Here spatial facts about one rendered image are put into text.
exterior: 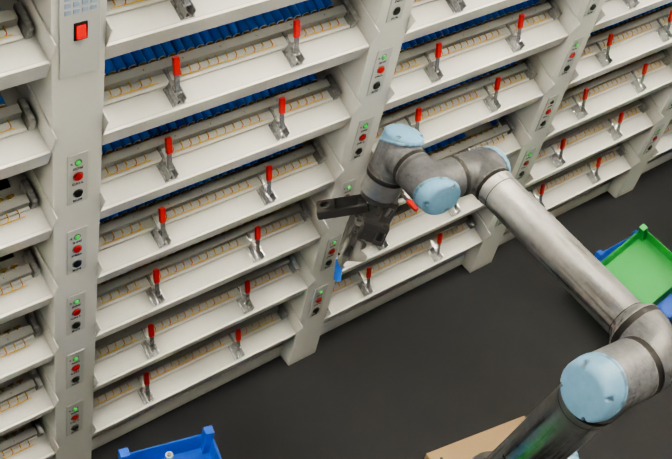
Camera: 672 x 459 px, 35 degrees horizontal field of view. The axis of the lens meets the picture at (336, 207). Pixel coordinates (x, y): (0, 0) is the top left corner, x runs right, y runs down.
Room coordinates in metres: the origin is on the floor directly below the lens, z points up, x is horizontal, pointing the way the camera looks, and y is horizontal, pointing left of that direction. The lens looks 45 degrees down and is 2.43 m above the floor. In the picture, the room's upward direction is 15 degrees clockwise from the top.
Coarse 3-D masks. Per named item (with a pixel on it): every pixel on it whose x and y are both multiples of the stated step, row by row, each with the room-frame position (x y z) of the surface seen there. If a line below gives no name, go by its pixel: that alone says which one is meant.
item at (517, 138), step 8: (512, 112) 2.34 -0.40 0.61; (504, 120) 2.33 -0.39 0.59; (512, 120) 2.33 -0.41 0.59; (480, 128) 2.29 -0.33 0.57; (512, 128) 2.31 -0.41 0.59; (520, 128) 2.31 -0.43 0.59; (472, 136) 2.25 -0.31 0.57; (504, 136) 2.30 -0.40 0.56; (512, 136) 2.31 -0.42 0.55; (520, 136) 2.30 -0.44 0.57; (528, 136) 2.29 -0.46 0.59; (456, 144) 2.20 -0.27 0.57; (488, 144) 2.25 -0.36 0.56; (496, 144) 2.26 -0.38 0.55; (504, 144) 2.28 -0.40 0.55; (512, 144) 2.29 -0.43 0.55; (520, 144) 2.30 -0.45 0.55; (504, 152) 2.25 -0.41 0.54; (512, 152) 2.27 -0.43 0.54; (400, 200) 1.97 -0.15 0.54
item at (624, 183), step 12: (660, 96) 2.83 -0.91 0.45; (660, 108) 2.82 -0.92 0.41; (660, 120) 2.83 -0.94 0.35; (648, 132) 2.82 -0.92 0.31; (636, 144) 2.83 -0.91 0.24; (648, 156) 2.87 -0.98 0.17; (636, 168) 2.84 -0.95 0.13; (612, 180) 2.84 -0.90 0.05; (624, 180) 2.81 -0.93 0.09; (636, 180) 2.87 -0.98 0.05; (612, 192) 2.83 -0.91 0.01; (624, 192) 2.84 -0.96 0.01
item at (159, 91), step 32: (320, 0) 1.80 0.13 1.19; (352, 0) 1.83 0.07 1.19; (224, 32) 1.62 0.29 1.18; (256, 32) 1.65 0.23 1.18; (288, 32) 1.70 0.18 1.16; (320, 32) 1.75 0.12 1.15; (352, 32) 1.79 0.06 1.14; (128, 64) 1.47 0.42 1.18; (160, 64) 1.49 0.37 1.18; (192, 64) 1.54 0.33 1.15; (224, 64) 1.57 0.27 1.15; (256, 64) 1.61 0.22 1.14; (288, 64) 1.64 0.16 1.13; (320, 64) 1.69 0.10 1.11; (128, 96) 1.42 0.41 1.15; (160, 96) 1.45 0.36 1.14; (192, 96) 1.48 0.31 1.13; (224, 96) 1.52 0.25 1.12; (128, 128) 1.37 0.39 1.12
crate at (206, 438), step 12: (204, 432) 1.21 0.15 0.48; (168, 444) 1.18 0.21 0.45; (180, 444) 1.19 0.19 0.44; (192, 444) 1.21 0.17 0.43; (204, 444) 1.20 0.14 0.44; (120, 456) 1.11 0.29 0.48; (132, 456) 1.13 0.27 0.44; (144, 456) 1.15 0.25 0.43; (156, 456) 1.16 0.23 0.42; (180, 456) 1.18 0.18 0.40; (192, 456) 1.19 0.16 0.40; (204, 456) 1.20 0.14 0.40; (216, 456) 1.18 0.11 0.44
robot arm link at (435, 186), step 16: (400, 160) 1.69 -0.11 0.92; (416, 160) 1.69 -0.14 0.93; (432, 160) 1.70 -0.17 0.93; (448, 160) 1.71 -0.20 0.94; (400, 176) 1.67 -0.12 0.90; (416, 176) 1.65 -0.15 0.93; (432, 176) 1.65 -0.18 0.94; (448, 176) 1.66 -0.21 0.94; (464, 176) 1.68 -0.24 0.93; (416, 192) 1.62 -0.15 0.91; (432, 192) 1.61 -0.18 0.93; (448, 192) 1.63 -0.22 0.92; (464, 192) 1.67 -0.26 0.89; (432, 208) 1.61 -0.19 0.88; (448, 208) 1.64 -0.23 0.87
